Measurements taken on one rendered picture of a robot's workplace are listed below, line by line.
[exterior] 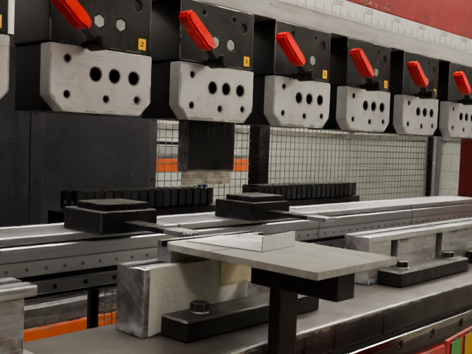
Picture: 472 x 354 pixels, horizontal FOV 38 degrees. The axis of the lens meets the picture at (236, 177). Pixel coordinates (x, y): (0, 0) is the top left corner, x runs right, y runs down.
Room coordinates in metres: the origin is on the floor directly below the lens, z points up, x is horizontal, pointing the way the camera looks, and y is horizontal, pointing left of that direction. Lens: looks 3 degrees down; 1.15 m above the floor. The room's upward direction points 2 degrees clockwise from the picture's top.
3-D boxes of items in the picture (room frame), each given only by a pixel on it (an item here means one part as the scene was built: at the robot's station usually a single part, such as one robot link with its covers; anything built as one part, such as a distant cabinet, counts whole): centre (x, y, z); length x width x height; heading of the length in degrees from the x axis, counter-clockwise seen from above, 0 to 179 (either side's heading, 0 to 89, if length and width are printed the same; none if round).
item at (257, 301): (1.03, -0.02, 0.89); 0.30 x 0.05 x 0.03; 137
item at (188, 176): (1.04, 0.05, 1.13); 0.10 x 0.02 x 0.10; 137
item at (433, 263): (1.44, -0.41, 0.89); 0.30 x 0.05 x 0.03; 137
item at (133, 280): (1.08, 0.01, 0.92); 0.39 x 0.06 x 0.10; 137
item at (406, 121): (1.46, -0.35, 1.26); 0.15 x 0.09 x 0.17; 137
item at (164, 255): (1.05, 0.03, 0.99); 0.20 x 0.03 x 0.03; 137
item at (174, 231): (1.15, 0.16, 1.01); 0.26 x 0.12 x 0.05; 47
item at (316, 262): (0.94, -0.06, 1.00); 0.26 x 0.18 x 0.01; 47
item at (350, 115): (1.31, -0.21, 1.26); 0.15 x 0.09 x 0.17; 137
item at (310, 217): (1.42, -0.09, 1.01); 0.26 x 0.12 x 0.05; 47
